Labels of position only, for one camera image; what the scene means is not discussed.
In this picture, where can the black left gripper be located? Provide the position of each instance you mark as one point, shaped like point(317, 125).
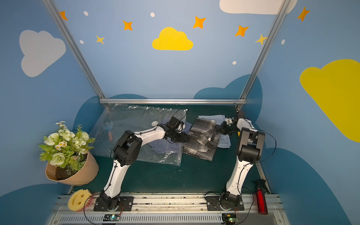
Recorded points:
point(179, 136)

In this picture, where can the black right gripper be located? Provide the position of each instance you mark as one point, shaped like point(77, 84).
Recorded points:
point(222, 129)

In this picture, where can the blue checked shirt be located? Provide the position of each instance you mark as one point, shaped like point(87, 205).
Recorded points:
point(163, 146)

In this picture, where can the dark plaid shirt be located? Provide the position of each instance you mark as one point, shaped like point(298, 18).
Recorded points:
point(202, 139)

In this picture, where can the clear plastic vacuum bag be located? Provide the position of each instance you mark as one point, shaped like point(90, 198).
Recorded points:
point(113, 122)

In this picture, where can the light blue shirt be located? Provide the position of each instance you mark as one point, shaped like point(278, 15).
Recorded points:
point(224, 140)

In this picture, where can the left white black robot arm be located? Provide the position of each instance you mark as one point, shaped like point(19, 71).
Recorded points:
point(126, 152)

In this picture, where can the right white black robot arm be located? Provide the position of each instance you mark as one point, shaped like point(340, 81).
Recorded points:
point(249, 151)

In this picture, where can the red spray bottle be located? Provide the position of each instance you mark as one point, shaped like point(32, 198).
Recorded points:
point(260, 192)

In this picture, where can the right green circuit board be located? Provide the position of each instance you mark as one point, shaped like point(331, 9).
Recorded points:
point(229, 219)

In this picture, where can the green circuit board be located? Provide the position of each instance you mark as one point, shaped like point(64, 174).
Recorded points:
point(229, 219)
point(111, 217)

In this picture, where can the left green circuit board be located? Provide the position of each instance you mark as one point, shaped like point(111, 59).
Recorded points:
point(111, 217)

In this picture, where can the flower bouquet in paper wrap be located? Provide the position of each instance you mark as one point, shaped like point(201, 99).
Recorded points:
point(68, 156)

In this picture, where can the yellow smiley face sponge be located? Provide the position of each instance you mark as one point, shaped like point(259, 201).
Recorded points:
point(80, 200)

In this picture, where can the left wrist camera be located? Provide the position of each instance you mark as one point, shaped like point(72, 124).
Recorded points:
point(175, 124)

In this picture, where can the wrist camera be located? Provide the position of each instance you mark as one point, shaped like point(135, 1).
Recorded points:
point(234, 116)
point(175, 124)

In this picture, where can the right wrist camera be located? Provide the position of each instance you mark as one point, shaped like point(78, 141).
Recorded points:
point(234, 116)

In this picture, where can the horizontal aluminium frame rail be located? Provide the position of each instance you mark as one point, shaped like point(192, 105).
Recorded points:
point(171, 101)

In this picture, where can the teal hand rake wooden handle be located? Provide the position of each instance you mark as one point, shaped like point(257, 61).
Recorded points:
point(108, 126)

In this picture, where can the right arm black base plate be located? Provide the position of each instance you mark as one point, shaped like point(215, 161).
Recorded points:
point(222, 203)

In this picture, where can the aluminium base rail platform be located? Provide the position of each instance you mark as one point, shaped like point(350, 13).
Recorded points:
point(170, 209)

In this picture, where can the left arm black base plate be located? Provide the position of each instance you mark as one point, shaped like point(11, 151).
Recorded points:
point(116, 204)

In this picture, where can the right aluminium frame post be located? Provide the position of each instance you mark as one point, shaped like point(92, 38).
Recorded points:
point(278, 21)

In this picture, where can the aluminium frame post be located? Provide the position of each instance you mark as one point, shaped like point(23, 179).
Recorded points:
point(60, 23)
point(278, 21)

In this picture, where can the left aluminium frame post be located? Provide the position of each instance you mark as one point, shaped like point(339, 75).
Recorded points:
point(60, 23)

